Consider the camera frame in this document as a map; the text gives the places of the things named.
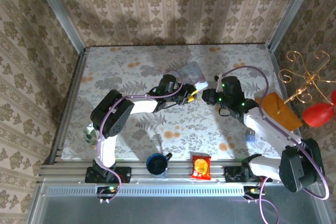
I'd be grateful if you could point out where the pastel cartoon tin box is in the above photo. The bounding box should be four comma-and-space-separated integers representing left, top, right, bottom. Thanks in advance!
180, 61, 209, 91

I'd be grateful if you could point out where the floral patterned table mat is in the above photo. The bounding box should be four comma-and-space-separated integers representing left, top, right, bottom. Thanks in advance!
61, 44, 301, 161

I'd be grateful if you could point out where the small blue white bottle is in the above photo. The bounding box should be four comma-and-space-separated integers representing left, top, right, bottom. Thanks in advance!
245, 129, 256, 143

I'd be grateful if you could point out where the orange paper envelope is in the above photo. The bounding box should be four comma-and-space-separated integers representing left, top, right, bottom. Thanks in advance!
255, 91, 304, 132

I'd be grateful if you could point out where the red snack packet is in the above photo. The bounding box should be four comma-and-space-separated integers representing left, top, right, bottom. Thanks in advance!
191, 155, 212, 181

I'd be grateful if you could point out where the dark blue mug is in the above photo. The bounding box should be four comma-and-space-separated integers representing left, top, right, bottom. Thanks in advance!
146, 152, 173, 178

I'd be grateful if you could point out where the green patterned ball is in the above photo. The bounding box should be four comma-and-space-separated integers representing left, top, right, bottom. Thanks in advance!
83, 125, 99, 145

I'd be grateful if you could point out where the small lit controller board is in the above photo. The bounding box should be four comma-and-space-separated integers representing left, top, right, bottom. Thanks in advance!
97, 186, 118, 201
243, 186, 265, 200

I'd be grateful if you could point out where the grey metal panel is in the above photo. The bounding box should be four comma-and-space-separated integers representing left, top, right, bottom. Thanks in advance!
26, 178, 335, 224

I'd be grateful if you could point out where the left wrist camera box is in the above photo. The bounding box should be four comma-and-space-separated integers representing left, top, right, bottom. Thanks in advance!
164, 74, 177, 91

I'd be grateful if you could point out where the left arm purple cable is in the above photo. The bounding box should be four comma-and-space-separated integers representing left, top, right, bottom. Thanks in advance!
96, 70, 184, 204

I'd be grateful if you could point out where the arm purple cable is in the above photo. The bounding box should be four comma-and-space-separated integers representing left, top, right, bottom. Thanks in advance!
96, 70, 184, 204
220, 66, 330, 224

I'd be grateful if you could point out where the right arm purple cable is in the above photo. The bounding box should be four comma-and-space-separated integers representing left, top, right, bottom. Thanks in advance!
220, 66, 330, 224

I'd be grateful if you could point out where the aluminium front rail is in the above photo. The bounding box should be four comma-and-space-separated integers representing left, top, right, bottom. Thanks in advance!
36, 161, 324, 184

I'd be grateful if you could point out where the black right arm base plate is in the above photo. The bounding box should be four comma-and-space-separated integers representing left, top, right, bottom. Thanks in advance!
224, 165, 274, 183

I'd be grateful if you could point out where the gold wire ornament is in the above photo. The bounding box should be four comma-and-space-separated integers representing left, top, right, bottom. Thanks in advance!
278, 50, 331, 104

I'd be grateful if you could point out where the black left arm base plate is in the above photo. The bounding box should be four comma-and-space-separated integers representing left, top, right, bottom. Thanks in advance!
85, 166, 132, 184

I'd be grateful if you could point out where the slotted grey cable duct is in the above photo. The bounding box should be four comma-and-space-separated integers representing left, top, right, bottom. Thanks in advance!
43, 186, 323, 196

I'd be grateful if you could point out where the aluminium frame post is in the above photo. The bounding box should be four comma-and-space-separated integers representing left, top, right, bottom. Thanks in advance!
29, 0, 87, 55
267, 0, 320, 51

